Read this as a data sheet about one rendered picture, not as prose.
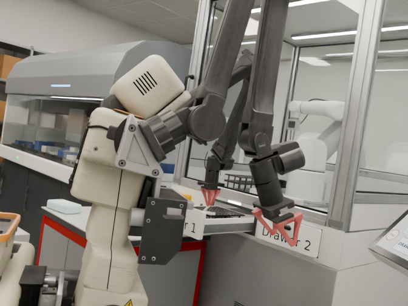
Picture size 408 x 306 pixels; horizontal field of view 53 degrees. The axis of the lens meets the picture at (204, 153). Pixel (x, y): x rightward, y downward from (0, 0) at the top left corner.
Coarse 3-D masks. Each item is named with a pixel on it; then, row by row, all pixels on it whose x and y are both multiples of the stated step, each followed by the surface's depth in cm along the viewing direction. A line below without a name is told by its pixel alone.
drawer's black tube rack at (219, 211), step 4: (196, 208) 179; (200, 208) 180; (204, 208) 182; (208, 208) 184; (212, 208) 186; (216, 208) 187; (220, 208) 189; (224, 208) 191; (216, 212) 176; (220, 212) 177; (224, 212) 178; (228, 212) 180; (232, 212) 182; (236, 212) 184; (216, 216) 169; (220, 216) 171; (224, 216) 172; (228, 216) 174
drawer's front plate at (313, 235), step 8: (272, 224) 171; (288, 224) 165; (264, 232) 173; (288, 232) 164; (304, 232) 159; (312, 232) 157; (320, 232) 155; (272, 240) 170; (280, 240) 167; (304, 240) 159; (312, 240) 156; (288, 248) 164; (296, 248) 161; (312, 248) 156; (312, 256) 156
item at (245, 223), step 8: (232, 216) 191; (240, 216) 188; (248, 216) 184; (208, 224) 161; (216, 224) 164; (224, 224) 167; (232, 224) 170; (240, 224) 174; (248, 224) 178; (208, 232) 161; (216, 232) 164; (224, 232) 167; (232, 232) 171
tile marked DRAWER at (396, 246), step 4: (400, 240) 109; (404, 240) 108; (396, 244) 109; (400, 244) 108; (404, 244) 107; (392, 248) 109; (396, 248) 108; (400, 248) 107; (404, 248) 106; (400, 252) 106; (404, 252) 104
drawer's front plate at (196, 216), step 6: (186, 210) 162; (192, 210) 160; (198, 210) 158; (186, 216) 162; (192, 216) 159; (198, 216) 157; (204, 216) 156; (186, 222) 162; (192, 222) 159; (198, 222) 157; (204, 222) 156; (186, 228) 161; (192, 228) 159; (198, 228) 156; (186, 234) 161; (192, 234) 158; (198, 234) 156
